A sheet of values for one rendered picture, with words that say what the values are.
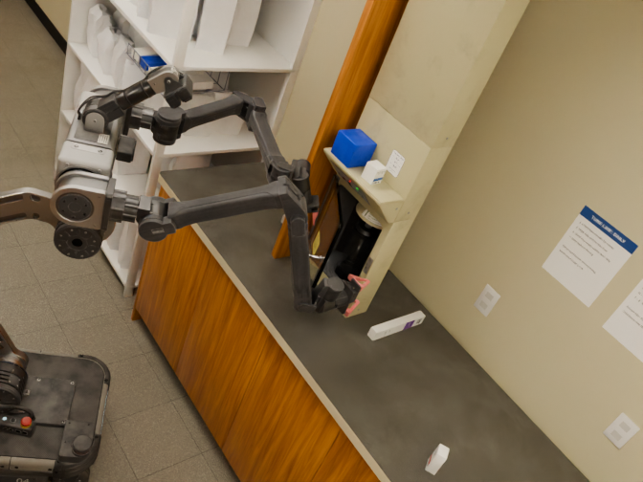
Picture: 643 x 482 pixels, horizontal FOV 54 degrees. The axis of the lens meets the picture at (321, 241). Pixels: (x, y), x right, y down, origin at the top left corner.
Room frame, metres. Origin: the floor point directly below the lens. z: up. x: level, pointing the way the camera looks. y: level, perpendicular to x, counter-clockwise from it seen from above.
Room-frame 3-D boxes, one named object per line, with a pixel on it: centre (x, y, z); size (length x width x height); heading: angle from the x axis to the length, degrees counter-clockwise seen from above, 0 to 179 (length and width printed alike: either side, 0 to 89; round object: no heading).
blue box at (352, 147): (1.96, 0.02, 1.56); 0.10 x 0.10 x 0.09; 51
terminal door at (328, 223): (1.90, 0.00, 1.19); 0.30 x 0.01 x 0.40; 16
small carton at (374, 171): (1.89, -0.07, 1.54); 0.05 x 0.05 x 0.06; 56
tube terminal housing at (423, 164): (2.05, -0.16, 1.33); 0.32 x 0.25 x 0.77; 51
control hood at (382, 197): (1.91, -0.04, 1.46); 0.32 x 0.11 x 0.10; 51
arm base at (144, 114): (1.77, 0.70, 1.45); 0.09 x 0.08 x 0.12; 21
